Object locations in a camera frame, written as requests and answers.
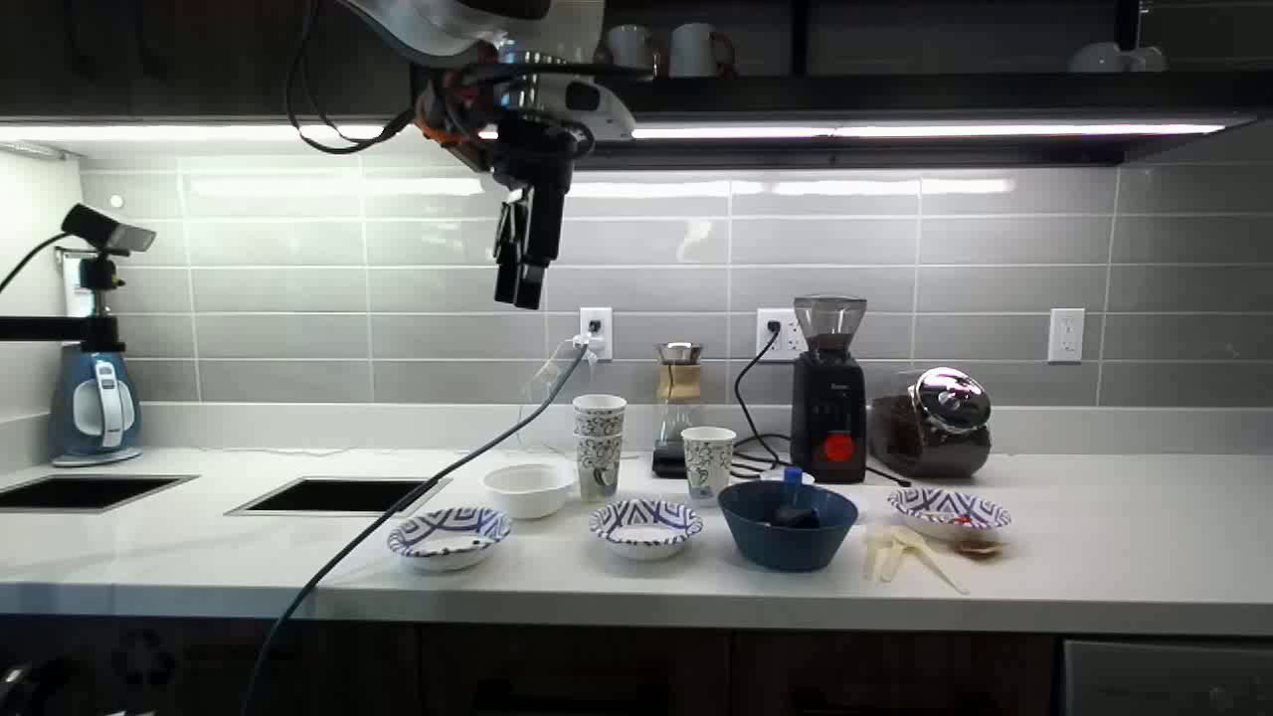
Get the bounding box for glass pour-over carafe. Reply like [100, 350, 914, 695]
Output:
[647, 338, 708, 481]

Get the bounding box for black grinder power cord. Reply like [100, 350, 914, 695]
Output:
[727, 323, 801, 484]

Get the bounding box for black camera cable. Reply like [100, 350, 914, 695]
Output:
[0, 232, 70, 299]

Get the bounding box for dark wall shelf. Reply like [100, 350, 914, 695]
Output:
[580, 67, 1273, 171]

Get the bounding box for black camera stand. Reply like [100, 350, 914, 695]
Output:
[0, 250, 130, 355]

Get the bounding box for steel dishwasher front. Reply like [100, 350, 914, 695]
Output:
[1058, 638, 1273, 716]

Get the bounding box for pale wooden sticks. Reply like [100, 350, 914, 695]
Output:
[858, 522, 966, 598]

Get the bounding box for white plug adapter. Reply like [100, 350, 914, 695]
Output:
[565, 330, 613, 370]

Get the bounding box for under-shelf light strip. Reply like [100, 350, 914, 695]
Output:
[0, 115, 1228, 146]

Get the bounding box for chrome round kettle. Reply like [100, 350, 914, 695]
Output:
[866, 363, 1000, 484]

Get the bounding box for thick dark power cable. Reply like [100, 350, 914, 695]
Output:
[236, 338, 593, 716]

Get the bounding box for white mug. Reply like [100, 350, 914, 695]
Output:
[663, 18, 736, 78]
[597, 18, 667, 78]

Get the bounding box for dark blue bowl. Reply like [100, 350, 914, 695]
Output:
[715, 478, 865, 578]

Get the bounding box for blue white scoop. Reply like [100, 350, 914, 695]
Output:
[769, 466, 824, 531]

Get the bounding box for dark wood base cabinets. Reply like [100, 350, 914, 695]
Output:
[0, 612, 1066, 716]

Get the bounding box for black exterior camera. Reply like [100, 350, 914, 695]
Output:
[55, 197, 161, 260]

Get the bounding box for blue electric kettle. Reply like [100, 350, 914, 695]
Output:
[49, 347, 146, 469]

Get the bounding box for black coffee grinder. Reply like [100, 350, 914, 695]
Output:
[789, 294, 877, 484]

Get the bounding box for orange wrist camera bracket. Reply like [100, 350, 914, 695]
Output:
[411, 73, 484, 150]

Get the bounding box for blue patterned plate with beans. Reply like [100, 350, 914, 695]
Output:
[381, 501, 516, 578]

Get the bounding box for white wall outlet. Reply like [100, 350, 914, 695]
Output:
[578, 303, 617, 366]
[751, 303, 809, 366]
[1042, 303, 1091, 370]

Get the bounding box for white ceramic bowl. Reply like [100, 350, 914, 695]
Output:
[481, 459, 580, 525]

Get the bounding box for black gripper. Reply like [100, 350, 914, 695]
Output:
[489, 115, 590, 314]

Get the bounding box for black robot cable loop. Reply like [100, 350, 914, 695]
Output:
[277, 0, 423, 160]

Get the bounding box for recessed dark sink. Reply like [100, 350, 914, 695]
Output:
[0, 472, 195, 517]
[228, 478, 442, 522]

